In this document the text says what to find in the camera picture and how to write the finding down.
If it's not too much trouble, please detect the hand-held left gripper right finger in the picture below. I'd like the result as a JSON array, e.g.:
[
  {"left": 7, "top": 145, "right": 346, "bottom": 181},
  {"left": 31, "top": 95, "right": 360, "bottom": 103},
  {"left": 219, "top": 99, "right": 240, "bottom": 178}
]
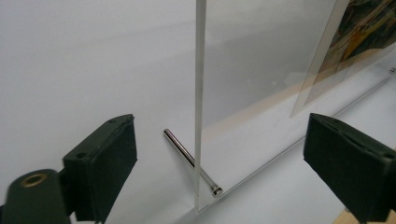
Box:
[{"left": 303, "top": 112, "right": 396, "bottom": 224}]

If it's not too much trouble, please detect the painting print card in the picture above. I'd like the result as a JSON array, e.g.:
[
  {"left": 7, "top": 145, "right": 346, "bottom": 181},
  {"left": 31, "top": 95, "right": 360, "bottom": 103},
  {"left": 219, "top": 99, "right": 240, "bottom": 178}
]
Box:
[{"left": 290, "top": 0, "right": 396, "bottom": 119}]

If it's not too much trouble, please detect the clear acrylic photo frame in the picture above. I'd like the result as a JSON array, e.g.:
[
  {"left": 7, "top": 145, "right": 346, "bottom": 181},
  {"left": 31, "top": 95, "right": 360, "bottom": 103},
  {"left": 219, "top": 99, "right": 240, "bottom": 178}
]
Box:
[{"left": 163, "top": 0, "right": 396, "bottom": 215}]

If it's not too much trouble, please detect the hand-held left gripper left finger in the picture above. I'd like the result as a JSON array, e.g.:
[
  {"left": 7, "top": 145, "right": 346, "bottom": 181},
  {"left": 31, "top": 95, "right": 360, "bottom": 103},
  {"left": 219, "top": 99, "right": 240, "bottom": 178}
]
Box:
[{"left": 62, "top": 113, "right": 138, "bottom": 224}]

